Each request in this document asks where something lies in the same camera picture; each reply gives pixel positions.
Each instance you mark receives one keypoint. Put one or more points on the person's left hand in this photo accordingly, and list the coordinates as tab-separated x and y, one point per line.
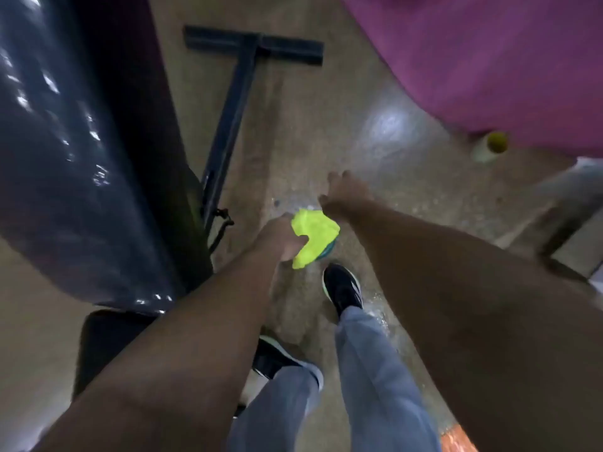
280	240

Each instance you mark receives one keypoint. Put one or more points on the person's right hand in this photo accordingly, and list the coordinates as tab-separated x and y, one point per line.
346	197

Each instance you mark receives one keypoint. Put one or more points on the yellow cleaning cloth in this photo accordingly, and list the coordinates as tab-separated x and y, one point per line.
313	230

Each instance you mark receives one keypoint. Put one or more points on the black padded gym bench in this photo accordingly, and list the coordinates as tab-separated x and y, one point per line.
70	160

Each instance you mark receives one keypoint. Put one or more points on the person's left forearm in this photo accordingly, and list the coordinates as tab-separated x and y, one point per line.
179	353

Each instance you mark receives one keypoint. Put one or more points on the person's right forearm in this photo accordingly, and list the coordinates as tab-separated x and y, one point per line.
471	315

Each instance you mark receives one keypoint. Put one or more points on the person's right black shoe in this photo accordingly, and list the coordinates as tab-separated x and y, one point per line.
341	287

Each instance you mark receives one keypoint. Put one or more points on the person's black shoe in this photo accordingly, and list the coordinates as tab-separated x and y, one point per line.
273	357
341	287

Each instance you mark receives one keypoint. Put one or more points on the person's left black shoe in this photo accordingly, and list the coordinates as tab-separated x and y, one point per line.
273	357

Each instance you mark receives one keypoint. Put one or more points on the person's left grey trouser leg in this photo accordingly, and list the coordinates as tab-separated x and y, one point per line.
278	414

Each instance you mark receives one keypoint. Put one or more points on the person's grey trouser leg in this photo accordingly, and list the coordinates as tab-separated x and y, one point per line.
278	414
377	386

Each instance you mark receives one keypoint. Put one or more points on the person's right grey trouser leg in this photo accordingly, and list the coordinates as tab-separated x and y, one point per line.
377	386

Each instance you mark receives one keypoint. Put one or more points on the teal dumbbell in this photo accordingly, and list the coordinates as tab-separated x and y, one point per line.
330	249

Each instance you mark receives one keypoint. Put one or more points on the white bottle with yellow cap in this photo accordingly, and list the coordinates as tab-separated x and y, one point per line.
490	146

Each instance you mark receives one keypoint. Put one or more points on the pink exercise mat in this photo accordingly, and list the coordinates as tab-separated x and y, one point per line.
494	56

